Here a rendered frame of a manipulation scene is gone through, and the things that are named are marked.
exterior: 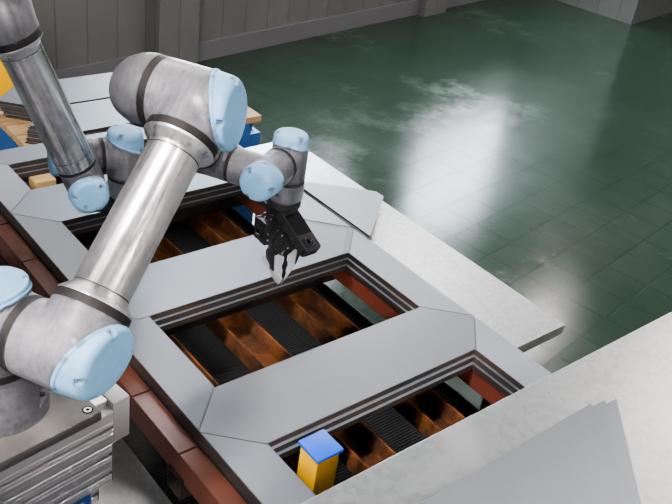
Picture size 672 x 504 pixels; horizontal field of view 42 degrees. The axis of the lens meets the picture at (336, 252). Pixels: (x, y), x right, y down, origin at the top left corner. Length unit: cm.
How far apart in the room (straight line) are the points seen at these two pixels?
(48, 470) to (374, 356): 73
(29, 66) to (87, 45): 364
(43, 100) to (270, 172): 43
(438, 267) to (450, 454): 108
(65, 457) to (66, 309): 35
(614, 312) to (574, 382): 229
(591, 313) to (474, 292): 155
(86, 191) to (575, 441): 98
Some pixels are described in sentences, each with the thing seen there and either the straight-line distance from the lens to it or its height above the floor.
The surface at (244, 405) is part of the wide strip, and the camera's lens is 172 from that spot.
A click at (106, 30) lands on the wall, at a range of 531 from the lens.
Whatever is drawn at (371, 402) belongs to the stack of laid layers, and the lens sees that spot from 179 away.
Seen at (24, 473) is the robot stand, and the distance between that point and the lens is 150.
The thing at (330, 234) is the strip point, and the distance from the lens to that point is 228.
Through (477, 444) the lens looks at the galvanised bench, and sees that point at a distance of 145.
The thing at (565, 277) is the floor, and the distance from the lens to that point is 405.
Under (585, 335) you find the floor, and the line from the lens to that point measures 371.
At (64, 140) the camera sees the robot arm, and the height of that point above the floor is 128.
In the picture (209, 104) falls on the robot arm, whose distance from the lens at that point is 133.
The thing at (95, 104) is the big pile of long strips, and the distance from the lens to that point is 293.
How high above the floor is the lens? 201
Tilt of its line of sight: 31 degrees down
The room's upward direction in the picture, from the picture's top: 9 degrees clockwise
